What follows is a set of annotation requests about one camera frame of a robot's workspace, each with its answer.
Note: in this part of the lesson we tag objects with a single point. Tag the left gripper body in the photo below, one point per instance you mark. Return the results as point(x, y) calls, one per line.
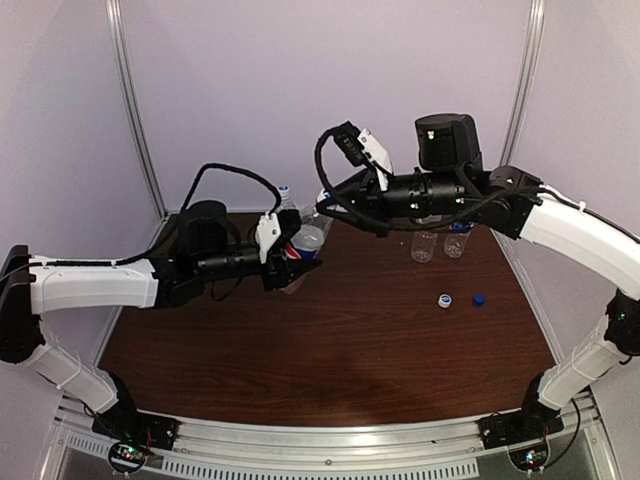
point(275, 273)

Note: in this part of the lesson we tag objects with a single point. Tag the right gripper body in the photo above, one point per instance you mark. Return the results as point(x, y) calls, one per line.
point(371, 194)

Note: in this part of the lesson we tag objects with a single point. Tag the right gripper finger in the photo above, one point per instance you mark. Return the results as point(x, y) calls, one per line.
point(349, 188)
point(337, 212)

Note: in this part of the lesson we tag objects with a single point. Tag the clear plastic bottle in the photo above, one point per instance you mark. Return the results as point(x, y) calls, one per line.
point(286, 200)

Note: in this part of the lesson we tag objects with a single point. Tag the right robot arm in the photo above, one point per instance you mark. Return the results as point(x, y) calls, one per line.
point(451, 185)

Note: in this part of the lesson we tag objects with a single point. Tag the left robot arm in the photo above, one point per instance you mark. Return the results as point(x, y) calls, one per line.
point(207, 248)

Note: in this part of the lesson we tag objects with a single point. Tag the blue label plastic bottle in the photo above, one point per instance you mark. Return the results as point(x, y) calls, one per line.
point(456, 239)

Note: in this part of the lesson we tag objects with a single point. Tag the white Pepsi bottle cap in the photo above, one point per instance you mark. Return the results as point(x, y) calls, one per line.
point(322, 197)

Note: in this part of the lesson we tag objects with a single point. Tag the Pepsi label plastic bottle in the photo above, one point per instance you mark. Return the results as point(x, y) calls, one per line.
point(312, 236)

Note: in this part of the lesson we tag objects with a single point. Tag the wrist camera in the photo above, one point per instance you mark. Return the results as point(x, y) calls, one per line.
point(274, 227)
point(361, 148)

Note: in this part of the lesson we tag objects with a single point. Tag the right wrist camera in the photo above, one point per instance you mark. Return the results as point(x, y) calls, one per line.
point(361, 148)

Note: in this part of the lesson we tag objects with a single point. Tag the aluminium frame post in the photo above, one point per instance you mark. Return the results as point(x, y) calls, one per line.
point(131, 105)
point(515, 36)

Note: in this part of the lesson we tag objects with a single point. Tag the clear bottle white cap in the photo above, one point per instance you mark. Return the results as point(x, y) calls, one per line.
point(423, 246)

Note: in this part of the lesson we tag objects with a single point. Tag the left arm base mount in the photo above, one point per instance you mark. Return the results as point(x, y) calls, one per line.
point(138, 436)

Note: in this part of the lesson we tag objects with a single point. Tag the left aluminium frame post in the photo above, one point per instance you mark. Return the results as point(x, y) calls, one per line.
point(131, 105)

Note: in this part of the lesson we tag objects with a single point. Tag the front aluminium rail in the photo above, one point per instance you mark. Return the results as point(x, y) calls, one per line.
point(447, 449)

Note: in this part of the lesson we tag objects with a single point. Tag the white Pocari Sweat cap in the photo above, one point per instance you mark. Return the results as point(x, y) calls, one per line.
point(445, 301)

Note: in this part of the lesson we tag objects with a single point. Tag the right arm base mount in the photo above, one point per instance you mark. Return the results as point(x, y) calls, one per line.
point(527, 442)

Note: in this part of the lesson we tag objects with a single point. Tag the blue bottle cap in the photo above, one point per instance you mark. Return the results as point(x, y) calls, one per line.
point(478, 299)

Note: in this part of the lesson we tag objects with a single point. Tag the right aluminium frame post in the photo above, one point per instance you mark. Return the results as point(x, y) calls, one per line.
point(515, 36)

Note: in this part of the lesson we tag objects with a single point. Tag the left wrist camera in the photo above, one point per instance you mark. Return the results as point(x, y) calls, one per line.
point(274, 227)

